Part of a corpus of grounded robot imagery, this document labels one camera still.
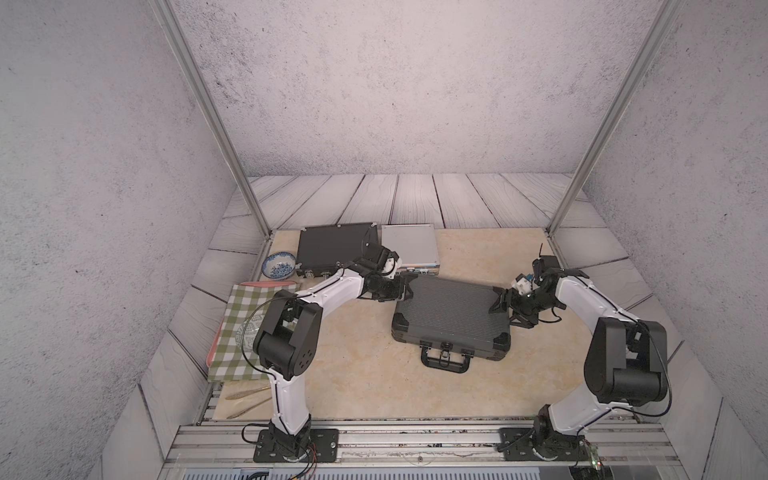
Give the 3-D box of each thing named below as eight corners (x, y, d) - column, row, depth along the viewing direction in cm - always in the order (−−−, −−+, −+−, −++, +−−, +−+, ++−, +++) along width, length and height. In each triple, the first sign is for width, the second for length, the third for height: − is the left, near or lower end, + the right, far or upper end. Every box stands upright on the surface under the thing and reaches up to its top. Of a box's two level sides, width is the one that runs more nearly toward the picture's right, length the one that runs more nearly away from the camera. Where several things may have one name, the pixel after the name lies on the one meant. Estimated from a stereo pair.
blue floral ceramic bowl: (263, 283, 108) (258, 274, 104) (271, 261, 115) (266, 252, 111) (291, 283, 108) (288, 274, 104) (297, 261, 115) (294, 252, 111)
